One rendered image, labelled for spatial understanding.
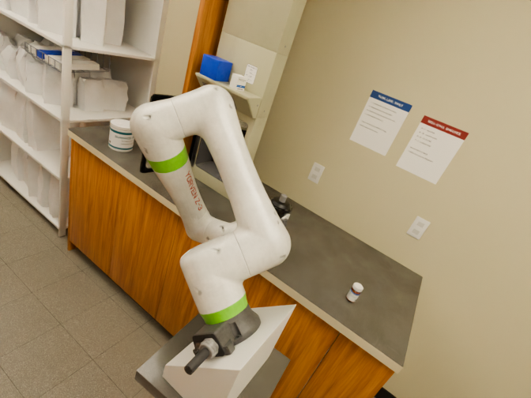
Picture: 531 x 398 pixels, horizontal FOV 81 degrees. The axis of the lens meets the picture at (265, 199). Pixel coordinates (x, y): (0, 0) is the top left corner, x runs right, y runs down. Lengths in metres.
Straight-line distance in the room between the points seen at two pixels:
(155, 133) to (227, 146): 0.19
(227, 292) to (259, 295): 0.67
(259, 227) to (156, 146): 0.35
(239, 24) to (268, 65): 0.24
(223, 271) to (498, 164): 1.36
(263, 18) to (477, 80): 0.97
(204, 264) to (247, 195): 0.20
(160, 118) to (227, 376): 0.62
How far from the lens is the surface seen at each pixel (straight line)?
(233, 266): 0.79
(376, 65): 1.78
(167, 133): 0.87
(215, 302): 0.81
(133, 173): 1.77
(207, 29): 1.69
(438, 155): 1.75
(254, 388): 1.01
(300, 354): 1.54
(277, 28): 1.51
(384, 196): 1.82
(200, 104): 0.87
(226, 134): 0.84
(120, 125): 1.93
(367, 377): 1.46
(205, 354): 0.79
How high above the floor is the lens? 1.78
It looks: 27 degrees down
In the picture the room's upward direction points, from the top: 21 degrees clockwise
